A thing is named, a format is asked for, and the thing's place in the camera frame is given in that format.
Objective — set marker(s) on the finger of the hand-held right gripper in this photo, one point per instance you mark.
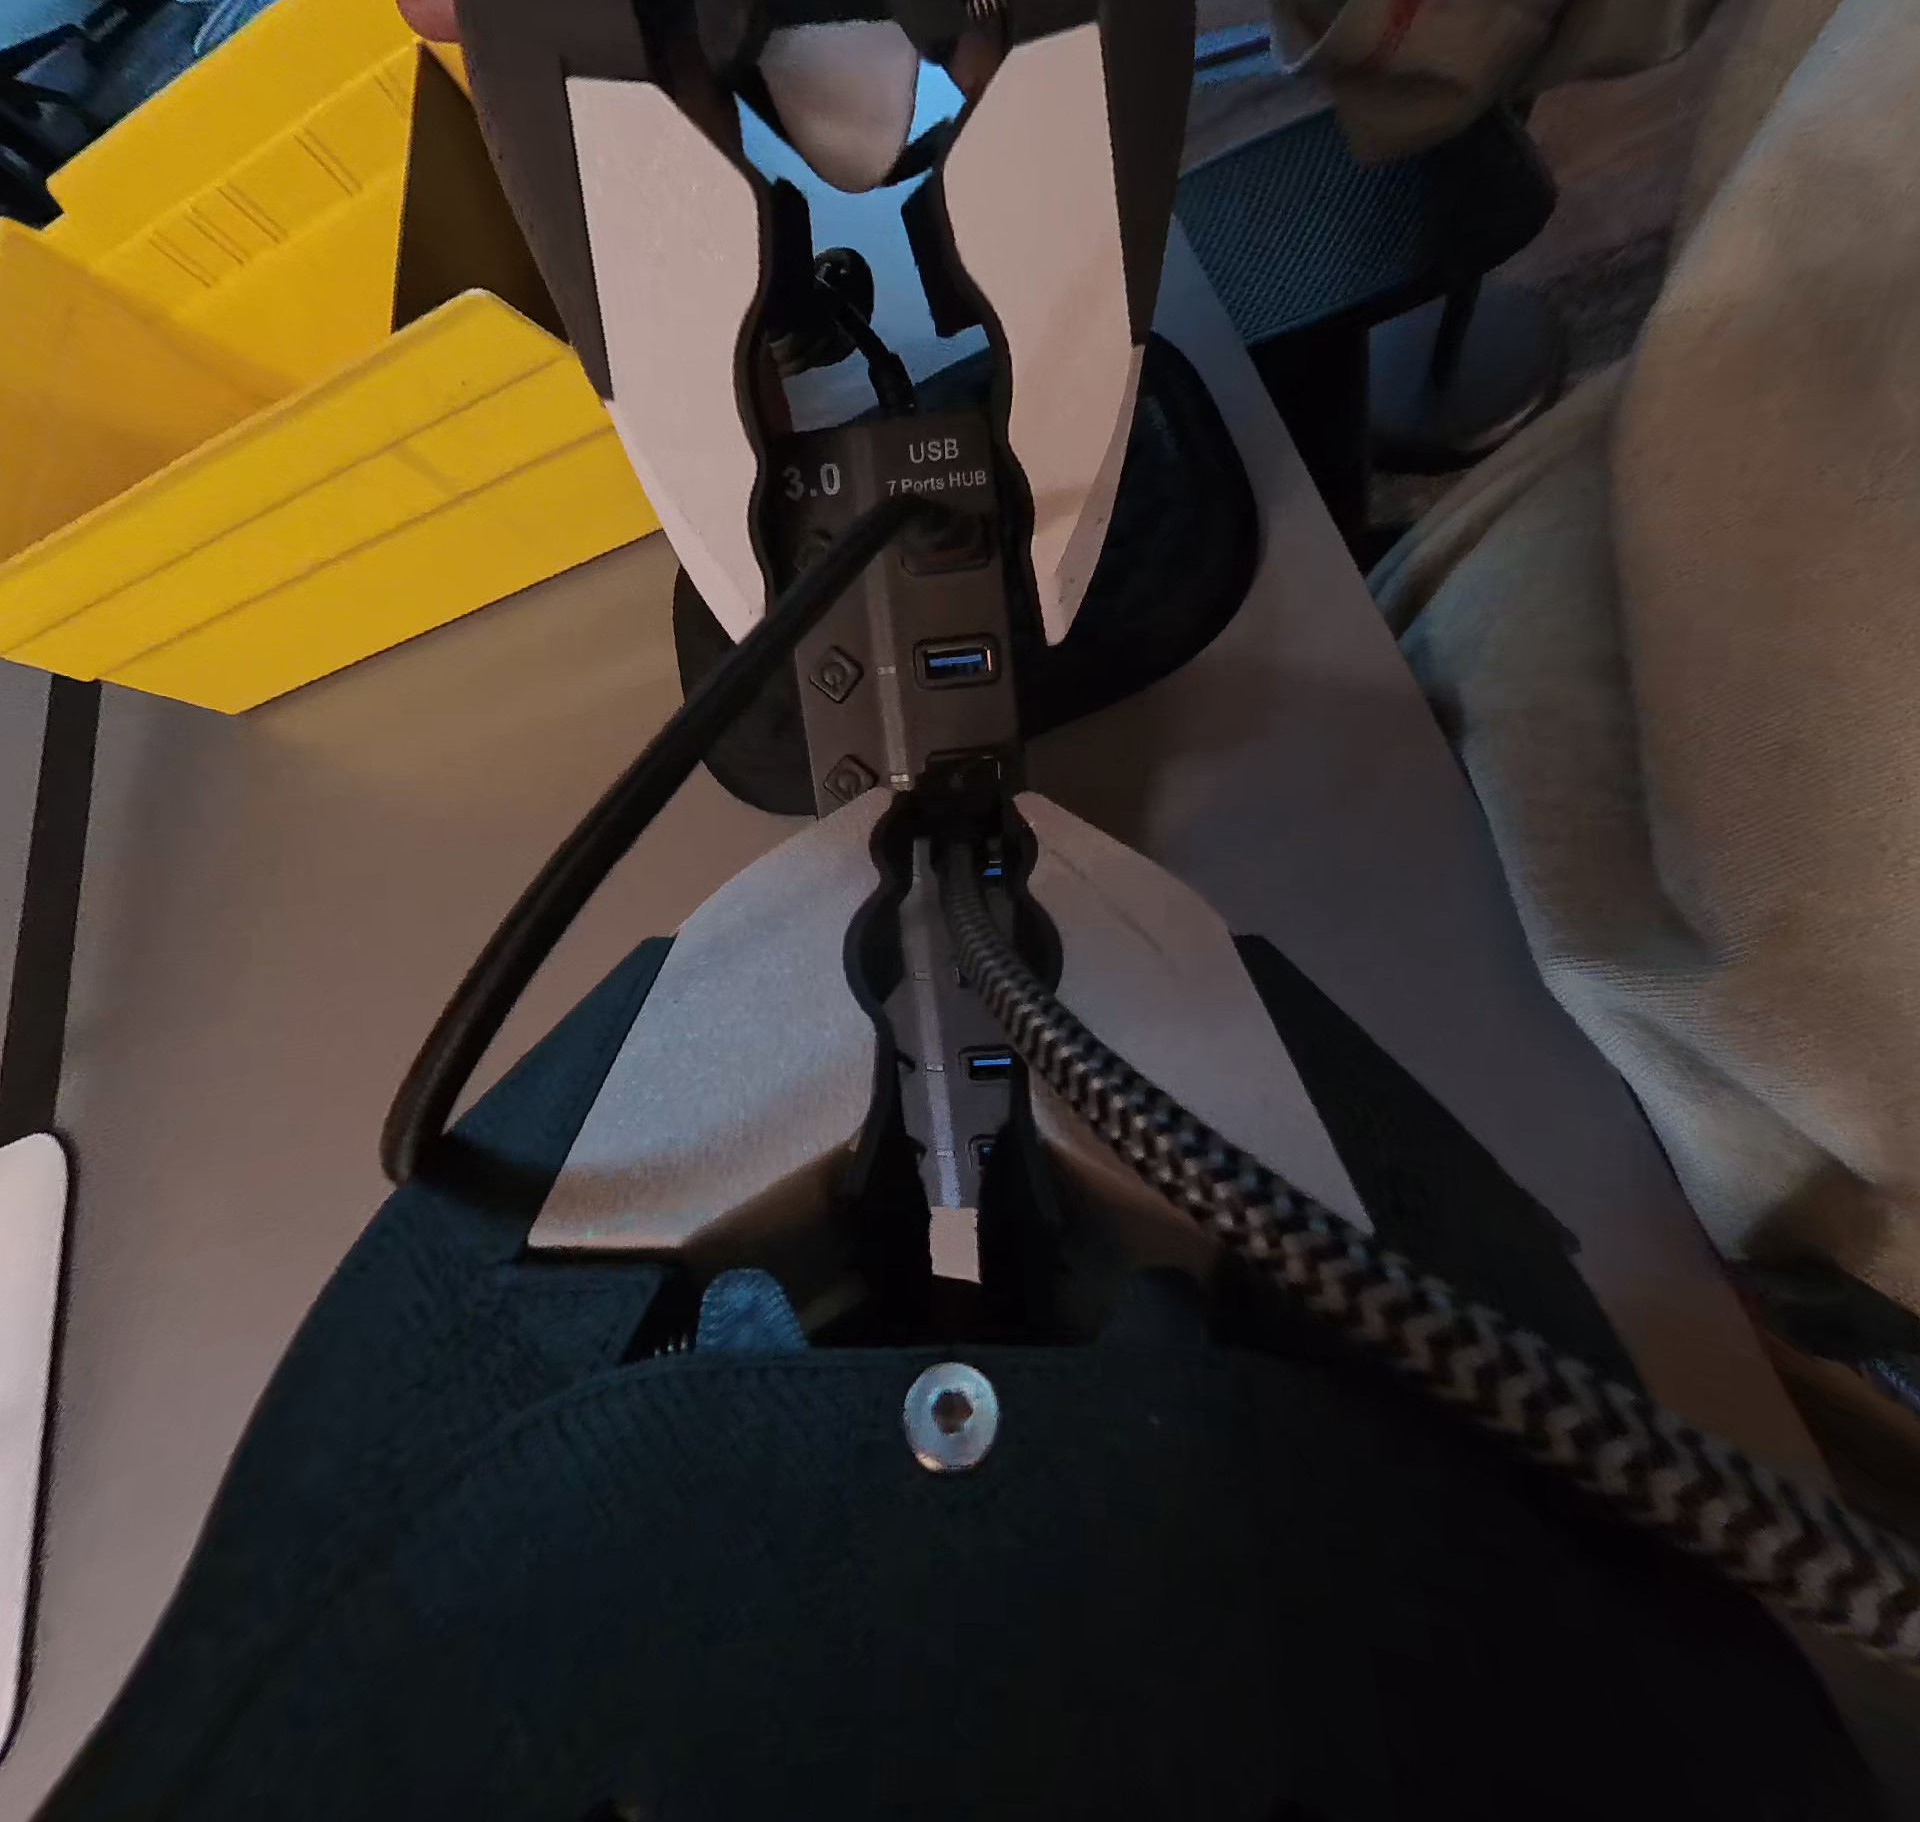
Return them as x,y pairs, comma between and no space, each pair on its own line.
659,326
1069,276

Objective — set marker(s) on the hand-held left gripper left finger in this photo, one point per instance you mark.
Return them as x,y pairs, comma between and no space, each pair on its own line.
735,1058

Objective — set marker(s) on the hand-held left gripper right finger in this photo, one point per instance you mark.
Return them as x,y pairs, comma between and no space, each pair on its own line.
1158,961

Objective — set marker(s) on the black usb hub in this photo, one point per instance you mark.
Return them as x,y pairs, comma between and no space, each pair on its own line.
886,682

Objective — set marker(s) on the person's right hand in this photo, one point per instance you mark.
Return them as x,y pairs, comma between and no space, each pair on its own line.
426,2

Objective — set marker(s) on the black office chair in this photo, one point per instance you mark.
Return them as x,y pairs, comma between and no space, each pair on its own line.
1302,249

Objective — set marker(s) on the black oval desk pad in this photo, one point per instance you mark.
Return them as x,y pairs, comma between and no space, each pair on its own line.
1169,549

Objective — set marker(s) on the yellow plastic bin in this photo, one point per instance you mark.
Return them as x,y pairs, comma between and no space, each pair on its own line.
299,527
241,158

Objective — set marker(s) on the person's light clothing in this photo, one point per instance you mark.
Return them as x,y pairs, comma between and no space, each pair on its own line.
1677,682

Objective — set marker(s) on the white document stand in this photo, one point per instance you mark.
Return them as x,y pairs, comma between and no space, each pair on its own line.
24,1400

